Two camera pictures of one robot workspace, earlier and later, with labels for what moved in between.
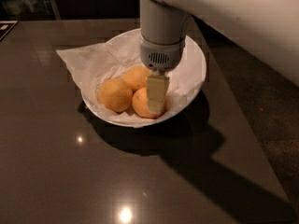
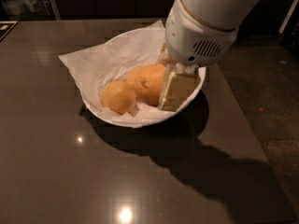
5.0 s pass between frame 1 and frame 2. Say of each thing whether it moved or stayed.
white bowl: stayed
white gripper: moved
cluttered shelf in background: stayed
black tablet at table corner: stayed
